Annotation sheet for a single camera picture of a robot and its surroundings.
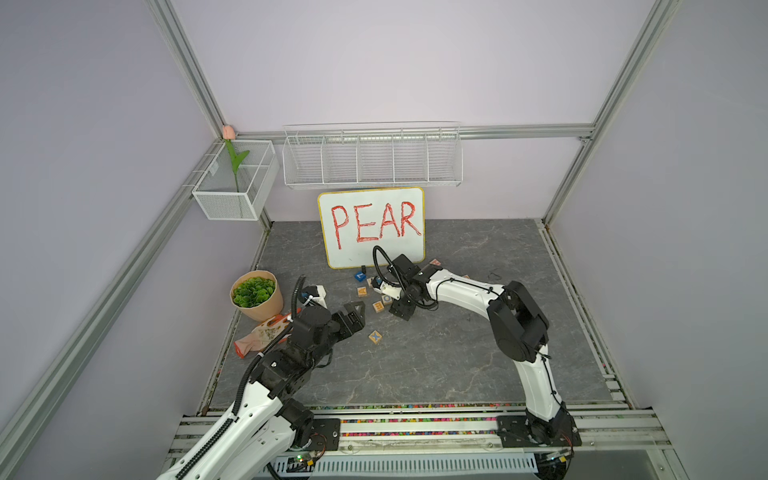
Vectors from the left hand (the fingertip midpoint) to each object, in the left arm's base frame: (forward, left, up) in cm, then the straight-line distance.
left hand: (354, 312), depth 75 cm
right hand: (+12, -13, -16) cm, 24 cm away
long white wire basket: (+51, -7, +13) cm, 53 cm away
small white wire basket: (+40, +34, +13) cm, 54 cm away
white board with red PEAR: (+33, -6, -4) cm, 34 cm away
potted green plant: (+12, +29, -7) cm, 32 cm away
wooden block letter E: (+11, -6, -18) cm, 21 cm away
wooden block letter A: (+17, -1, -17) cm, 24 cm away
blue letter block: (+24, 0, -19) cm, 30 cm away
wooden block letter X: (0, -5, -17) cm, 18 cm away
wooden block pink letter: (+27, -27, -18) cm, 43 cm away
